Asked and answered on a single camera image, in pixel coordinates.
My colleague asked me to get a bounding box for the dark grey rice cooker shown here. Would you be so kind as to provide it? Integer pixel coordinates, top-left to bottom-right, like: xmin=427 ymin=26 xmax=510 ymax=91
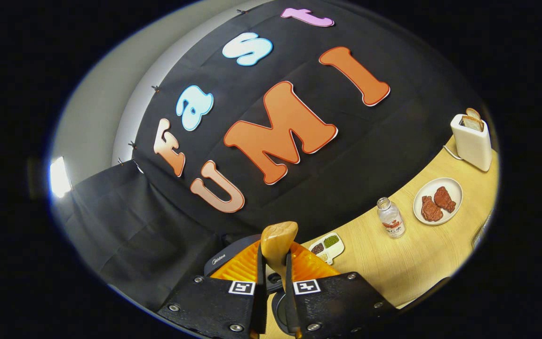
xmin=204 ymin=234 xmax=300 ymax=337

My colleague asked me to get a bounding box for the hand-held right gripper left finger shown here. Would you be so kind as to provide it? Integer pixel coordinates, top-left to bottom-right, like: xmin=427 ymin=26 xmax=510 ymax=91
xmin=158 ymin=242 xmax=268 ymax=339

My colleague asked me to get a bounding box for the ceiling light panel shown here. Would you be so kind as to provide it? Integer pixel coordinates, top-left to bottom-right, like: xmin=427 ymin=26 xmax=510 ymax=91
xmin=49 ymin=157 xmax=72 ymax=198

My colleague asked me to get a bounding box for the white toaster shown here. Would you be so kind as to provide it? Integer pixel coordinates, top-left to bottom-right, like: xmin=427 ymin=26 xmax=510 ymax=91
xmin=450 ymin=113 xmax=493 ymax=172

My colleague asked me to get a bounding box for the white divided grain dish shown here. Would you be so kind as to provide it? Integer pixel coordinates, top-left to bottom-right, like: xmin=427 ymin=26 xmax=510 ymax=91
xmin=309 ymin=232 xmax=345 ymax=265

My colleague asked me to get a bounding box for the wooden spoon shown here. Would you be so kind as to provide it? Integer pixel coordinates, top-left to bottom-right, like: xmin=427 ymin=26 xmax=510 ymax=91
xmin=261 ymin=221 xmax=299 ymax=283

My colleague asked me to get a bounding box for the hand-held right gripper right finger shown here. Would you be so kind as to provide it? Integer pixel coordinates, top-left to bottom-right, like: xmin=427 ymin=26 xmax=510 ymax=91
xmin=284 ymin=245 xmax=399 ymax=339

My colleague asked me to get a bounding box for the black backdrop cloth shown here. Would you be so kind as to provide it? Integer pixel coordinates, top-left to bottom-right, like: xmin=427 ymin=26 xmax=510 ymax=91
xmin=62 ymin=0 xmax=488 ymax=311

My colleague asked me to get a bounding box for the white round plate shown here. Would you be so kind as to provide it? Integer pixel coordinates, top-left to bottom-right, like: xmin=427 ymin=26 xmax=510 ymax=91
xmin=413 ymin=178 xmax=463 ymax=226

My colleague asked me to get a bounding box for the red meat piece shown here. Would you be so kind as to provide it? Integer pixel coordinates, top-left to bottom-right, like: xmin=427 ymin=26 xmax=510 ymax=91
xmin=421 ymin=195 xmax=444 ymax=222
xmin=434 ymin=186 xmax=457 ymax=213

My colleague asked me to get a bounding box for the clear plastic drink bottle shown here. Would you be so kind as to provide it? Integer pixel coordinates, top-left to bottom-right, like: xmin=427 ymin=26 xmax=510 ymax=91
xmin=377 ymin=197 xmax=406 ymax=239

